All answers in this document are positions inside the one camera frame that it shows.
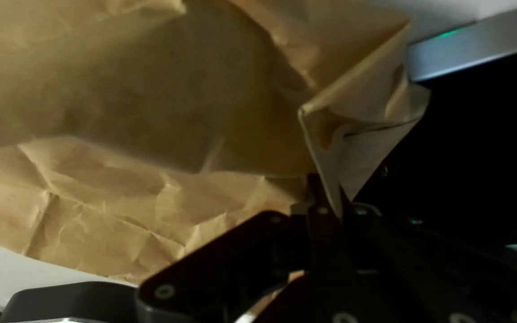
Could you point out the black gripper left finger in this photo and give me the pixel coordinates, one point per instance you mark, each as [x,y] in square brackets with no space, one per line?
[242,262]

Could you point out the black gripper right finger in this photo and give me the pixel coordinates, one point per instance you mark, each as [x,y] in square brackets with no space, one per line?
[421,275]

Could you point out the brown paper bag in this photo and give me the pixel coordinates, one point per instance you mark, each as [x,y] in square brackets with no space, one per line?
[122,90]

